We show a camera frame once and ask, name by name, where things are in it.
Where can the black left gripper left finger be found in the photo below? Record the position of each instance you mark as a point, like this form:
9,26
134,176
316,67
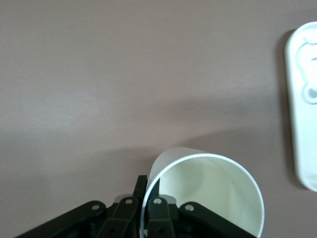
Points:
119,218

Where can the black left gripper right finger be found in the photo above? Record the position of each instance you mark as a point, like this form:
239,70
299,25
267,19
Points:
161,215

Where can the white plastic cup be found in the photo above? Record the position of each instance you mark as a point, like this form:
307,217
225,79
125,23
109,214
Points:
218,188

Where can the cream tray with bear print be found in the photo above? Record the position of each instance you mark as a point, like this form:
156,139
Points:
301,124

